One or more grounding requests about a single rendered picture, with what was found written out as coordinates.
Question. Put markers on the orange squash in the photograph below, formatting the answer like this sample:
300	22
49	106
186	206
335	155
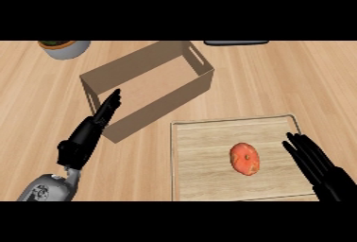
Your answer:
244	159

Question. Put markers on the pale wooden tray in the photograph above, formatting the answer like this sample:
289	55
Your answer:
232	164

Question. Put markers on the brown cardboard box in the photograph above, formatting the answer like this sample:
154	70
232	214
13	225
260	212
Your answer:
148	85

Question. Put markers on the grey plant pot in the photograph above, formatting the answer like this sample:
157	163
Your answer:
65	48

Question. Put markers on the dark flat object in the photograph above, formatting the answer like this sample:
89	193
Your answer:
236	42

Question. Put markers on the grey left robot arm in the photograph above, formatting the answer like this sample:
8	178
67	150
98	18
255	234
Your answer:
53	187

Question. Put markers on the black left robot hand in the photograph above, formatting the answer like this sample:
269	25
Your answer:
83	138

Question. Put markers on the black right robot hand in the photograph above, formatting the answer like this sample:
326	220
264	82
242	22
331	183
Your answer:
320	170

